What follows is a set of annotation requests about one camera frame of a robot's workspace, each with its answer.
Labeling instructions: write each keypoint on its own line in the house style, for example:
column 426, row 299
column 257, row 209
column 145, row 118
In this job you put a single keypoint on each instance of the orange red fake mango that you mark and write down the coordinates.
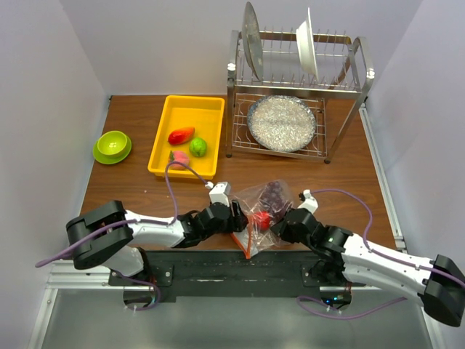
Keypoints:
column 181, row 135

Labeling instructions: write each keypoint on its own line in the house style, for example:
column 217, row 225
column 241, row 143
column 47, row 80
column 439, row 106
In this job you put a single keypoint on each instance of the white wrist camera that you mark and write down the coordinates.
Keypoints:
column 218, row 193
column 308, row 201

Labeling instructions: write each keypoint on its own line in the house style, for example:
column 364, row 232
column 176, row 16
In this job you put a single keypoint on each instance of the purple fake grapes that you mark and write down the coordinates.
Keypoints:
column 272, row 198

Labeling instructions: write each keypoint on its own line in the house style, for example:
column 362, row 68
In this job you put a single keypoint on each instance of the pink fake meat pack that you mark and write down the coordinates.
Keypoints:
column 178, row 160

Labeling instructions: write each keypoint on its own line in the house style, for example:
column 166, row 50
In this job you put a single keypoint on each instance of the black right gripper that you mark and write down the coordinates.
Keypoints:
column 281, row 230

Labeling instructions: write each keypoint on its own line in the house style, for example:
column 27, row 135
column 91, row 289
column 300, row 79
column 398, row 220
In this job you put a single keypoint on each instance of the grey metal plate upright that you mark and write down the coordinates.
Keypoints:
column 252, row 43

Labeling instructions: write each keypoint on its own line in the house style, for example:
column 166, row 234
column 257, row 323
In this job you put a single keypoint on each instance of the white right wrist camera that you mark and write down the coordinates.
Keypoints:
column 308, row 201

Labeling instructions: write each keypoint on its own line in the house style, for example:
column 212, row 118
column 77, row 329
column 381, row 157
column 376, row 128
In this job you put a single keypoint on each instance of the white plate upright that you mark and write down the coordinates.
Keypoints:
column 306, row 47

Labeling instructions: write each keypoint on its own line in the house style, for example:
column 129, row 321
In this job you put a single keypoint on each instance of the green plastic bowl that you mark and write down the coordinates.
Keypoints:
column 112, row 147

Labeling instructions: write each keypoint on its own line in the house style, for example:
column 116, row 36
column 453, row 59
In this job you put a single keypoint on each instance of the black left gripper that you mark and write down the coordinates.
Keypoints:
column 237, row 222

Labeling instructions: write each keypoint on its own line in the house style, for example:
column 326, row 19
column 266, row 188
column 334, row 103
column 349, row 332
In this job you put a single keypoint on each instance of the clear zip top bag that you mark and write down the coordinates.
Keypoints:
column 251, row 241

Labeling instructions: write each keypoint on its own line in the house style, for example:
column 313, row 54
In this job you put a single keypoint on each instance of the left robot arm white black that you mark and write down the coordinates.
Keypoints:
column 103, row 236

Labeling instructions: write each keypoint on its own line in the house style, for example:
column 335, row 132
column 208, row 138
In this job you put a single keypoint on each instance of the steel dish rack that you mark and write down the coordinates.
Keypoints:
column 346, row 76

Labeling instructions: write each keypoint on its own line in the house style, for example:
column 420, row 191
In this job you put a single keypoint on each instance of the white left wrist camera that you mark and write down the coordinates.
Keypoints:
column 218, row 193

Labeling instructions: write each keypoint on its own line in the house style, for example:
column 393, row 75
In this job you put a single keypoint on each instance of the aluminium frame rail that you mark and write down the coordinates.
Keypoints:
column 215, row 299

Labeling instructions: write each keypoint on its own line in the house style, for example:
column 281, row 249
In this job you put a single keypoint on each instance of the speckled blue rim plate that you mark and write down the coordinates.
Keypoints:
column 281, row 123

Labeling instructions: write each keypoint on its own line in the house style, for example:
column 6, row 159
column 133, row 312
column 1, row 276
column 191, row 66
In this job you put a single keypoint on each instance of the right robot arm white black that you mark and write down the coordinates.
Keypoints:
column 435, row 284

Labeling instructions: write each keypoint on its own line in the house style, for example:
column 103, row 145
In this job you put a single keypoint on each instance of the yellow plastic tray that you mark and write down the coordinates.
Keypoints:
column 205, row 114

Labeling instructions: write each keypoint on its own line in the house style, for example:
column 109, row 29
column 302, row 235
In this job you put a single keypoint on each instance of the green fake fruit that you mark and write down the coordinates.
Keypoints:
column 198, row 147

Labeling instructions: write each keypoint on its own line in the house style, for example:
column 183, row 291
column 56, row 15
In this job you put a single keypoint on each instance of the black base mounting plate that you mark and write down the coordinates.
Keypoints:
column 190, row 273

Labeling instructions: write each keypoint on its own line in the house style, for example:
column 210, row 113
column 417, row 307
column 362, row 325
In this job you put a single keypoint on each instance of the red fake apple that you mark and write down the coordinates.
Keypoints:
column 261, row 220

